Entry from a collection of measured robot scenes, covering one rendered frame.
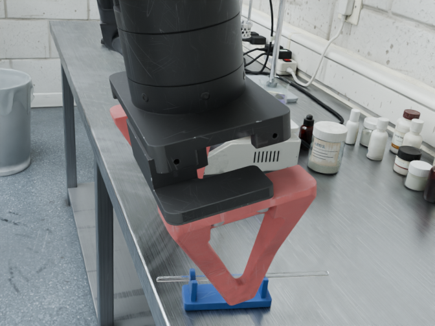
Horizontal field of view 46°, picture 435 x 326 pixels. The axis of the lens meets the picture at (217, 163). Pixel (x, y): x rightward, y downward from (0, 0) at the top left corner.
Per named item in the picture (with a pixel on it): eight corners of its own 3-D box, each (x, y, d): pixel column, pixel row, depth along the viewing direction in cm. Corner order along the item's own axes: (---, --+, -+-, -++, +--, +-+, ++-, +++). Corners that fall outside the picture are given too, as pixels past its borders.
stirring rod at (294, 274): (156, 278, 56) (329, 271, 59) (155, 275, 56) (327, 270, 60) (156, 282, 56) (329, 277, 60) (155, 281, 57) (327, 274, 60)
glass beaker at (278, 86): (287, 128, 87) (294, 81, 83) (256, 127, 86) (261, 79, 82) (280, 115, 92) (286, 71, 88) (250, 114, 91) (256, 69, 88)
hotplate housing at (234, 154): (184, 182, 84) (188, 138, 80) (168, 149, 95) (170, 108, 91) (308, 174, 90) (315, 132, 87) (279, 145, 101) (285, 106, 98)
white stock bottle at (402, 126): (397, 145, 106) (406, 105, 103) (418, 152, 103) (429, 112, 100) (385, 150, 103) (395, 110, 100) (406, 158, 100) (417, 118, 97)
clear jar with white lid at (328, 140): (309, 158, 97) (316, 118, 93) (341, 165, 95) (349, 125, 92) (303, 171, 92) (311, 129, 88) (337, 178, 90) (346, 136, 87)
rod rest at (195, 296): (184, 311, 57) (186, 285, 55) (181, 291, 60) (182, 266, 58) (271, 307, 58) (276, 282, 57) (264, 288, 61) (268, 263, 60)
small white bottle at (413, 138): (416, 168, 97) (428, 125, 93) (398, 165, 97) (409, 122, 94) (414, 160, 100) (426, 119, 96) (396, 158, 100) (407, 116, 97)
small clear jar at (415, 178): (420, 195, 87) (426, 171, 85) (399, 185, 89) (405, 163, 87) (430, 188, 89) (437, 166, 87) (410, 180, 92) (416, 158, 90)
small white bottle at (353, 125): (345, 144, 104) (352, 112, 101) (340, 139, 107) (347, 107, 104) (357, 145, 105) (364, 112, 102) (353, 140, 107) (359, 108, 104)
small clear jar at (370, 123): (373, 151, 102) (379, 126, 100) (354, 143, 106) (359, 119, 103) (386, 146, 105) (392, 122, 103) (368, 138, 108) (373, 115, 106)
